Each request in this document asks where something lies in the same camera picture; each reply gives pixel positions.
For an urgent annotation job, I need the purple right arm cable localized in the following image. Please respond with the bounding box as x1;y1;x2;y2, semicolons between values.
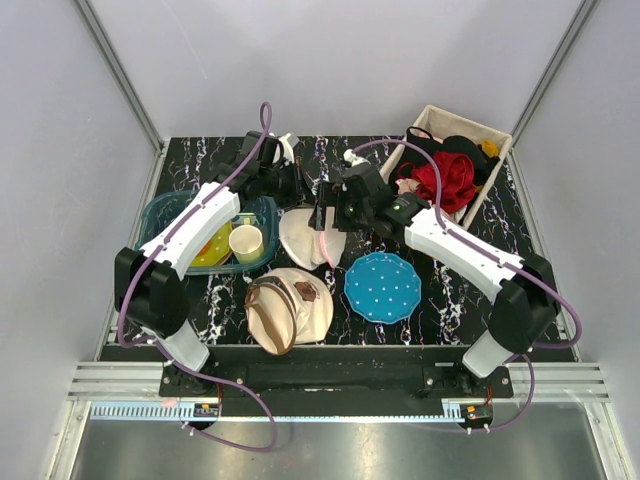
352;138;584;434

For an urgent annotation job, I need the yellow dotted plate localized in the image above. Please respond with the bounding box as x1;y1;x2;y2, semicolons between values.
190;222;233;268

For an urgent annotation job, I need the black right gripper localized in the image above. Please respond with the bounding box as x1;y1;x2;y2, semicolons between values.
308;182;372;233

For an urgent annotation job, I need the black bra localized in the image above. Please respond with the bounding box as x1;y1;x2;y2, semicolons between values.
406;127;500;185

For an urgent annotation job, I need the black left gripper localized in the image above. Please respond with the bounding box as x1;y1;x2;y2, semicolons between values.
259;158;316;211

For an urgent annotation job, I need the blue dotted plate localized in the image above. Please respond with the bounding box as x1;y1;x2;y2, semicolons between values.
344;252;422;325

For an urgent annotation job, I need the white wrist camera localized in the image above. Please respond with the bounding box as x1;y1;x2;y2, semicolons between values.
343;149;369;168
278;132;299;165

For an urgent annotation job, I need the wicker basket with liner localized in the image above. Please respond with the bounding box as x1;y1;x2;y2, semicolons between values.
381;105;512;230

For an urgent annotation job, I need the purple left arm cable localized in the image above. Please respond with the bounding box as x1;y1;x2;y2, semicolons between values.
117;102;279;451

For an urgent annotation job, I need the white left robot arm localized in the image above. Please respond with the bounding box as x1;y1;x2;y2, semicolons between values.
114;131;309;396

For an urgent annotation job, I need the cream capybara pouch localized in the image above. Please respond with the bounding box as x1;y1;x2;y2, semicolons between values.
244;268;334;356

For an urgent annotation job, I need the white mesh laundry bag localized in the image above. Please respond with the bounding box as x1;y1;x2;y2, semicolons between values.
279;207;347;271

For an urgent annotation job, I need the cream paper cup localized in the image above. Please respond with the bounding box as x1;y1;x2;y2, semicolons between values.
229;225;264;264

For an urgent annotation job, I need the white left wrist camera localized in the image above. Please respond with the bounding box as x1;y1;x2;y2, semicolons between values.
278;132;299;165

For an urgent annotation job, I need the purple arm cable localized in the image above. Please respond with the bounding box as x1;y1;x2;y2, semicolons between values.
352;138;584;434
117;102;279;451

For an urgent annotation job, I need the teal plastic bin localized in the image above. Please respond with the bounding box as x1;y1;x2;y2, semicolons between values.
135;191;279;276

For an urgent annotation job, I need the red bra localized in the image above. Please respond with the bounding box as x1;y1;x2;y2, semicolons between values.
394;152;476;213

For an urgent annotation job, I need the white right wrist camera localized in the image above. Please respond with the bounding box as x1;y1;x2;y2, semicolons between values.
343;149;369;168

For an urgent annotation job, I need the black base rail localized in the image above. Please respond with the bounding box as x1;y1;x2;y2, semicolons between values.
97;342;516;419

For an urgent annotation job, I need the yellow black garment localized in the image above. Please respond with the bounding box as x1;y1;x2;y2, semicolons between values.
474;141;500;193

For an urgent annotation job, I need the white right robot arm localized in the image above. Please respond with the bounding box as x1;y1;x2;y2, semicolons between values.
309;163;560;397

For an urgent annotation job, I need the pink beige bra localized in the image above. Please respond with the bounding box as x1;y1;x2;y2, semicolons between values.
396;179;467;224

